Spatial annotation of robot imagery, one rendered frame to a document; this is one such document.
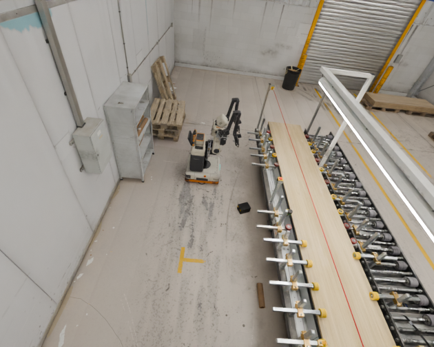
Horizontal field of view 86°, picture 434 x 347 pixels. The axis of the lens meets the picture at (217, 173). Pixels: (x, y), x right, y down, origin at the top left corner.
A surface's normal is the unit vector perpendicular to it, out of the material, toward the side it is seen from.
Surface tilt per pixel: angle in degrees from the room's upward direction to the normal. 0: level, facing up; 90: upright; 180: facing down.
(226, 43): 90
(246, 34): 90
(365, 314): 0
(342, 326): 0
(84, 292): 0
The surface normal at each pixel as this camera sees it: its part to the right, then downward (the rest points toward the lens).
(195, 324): 0.12, -0.72
